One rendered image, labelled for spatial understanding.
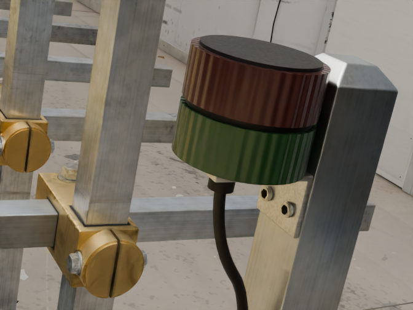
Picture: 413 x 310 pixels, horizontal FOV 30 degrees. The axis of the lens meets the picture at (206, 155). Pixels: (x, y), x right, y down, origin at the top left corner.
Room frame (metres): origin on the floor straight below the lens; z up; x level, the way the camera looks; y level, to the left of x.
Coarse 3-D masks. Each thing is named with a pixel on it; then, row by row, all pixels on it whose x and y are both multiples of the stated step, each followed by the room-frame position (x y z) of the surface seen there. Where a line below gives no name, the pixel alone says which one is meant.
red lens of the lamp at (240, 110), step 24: (192, 48) 0.31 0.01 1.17; (192, 72) 0.31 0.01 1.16; (216, 72) 0.30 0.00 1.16; (240, 72) 0.29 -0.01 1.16; (264, 72) 0.29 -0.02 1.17; (288, 72) 0.30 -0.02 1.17; (192, 96) 0.31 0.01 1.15; (216, 96) 0.30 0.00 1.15; (240, 96) 0.29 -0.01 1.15; (264, 96) 0.29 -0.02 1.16; (288, 96) 0.30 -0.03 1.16; (312, 96) 0.30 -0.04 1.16; (240, 120) 0.29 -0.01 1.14; (264, 120) 0.29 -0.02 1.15; (288, 120) 0.30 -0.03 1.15; (312, 120) 0.31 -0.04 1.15
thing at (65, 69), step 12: (0, 60) 1.03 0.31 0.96; (48, 60) 1.07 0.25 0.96; (60, 60) 1.08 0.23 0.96; (72, 60) 1.10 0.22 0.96; (84, 60) 1.11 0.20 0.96; (0, 72) 1.04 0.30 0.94; (48, 72) 1.07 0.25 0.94; (60, 72) 1.08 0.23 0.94; (72, 72) 1.09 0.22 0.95; (84, 72) 1.10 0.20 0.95; (156, 72) 1.16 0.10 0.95; (168, 72) 1.17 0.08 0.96; (156, 84) 1.16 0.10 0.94; (168, 84) 1.17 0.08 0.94
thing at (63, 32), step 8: (0, 24) 1.28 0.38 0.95; (8, 24) 1.29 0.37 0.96; (56, 24) 1.34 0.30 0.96; (64, 24) 1.35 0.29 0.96; (72, 24) 1.37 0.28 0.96; (0, 32) 1.28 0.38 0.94; (56, 32) 1.33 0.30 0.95; (64, 32) 1.34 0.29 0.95; (72, 32) 1.34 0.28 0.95; (80, 32) 1.35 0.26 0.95; (88, 32) 1.36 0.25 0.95; (96, 32) 1.37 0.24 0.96; (56, 40) 1.33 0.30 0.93; (64, 40) 1.34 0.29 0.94; (72, 40) 1.35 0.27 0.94; (80, 40) 1.35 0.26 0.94; (88, 40) 1.36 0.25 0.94
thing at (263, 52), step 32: (256, 64) 0.30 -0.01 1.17; (288, 64) 0.30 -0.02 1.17; (320, 64) 0.32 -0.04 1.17; (256, 128) 0.29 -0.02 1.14; (288, 128) 0.30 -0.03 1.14; (224, 192) 0.31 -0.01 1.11; (288, 192) 0.33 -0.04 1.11; (224, 224) 0.32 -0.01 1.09; (288, 224) 0.33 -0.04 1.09; (224, 256) 0.32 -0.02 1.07
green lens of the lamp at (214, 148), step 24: (192, 120) 0.30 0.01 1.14; (216, 120) 0.30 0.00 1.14; (192, 144) 0.30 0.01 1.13; (216, 144) 0.29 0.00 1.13; (240, 144) 0.29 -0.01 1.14; (264, 144) 0.29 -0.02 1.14; (288, 144) 0.30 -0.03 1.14; (312, 144) 0.32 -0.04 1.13; (216, 168) 0.29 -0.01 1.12; (240, 168) 0.29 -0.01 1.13; (264, 168) 0.29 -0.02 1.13; (288, 168) 0.30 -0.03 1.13
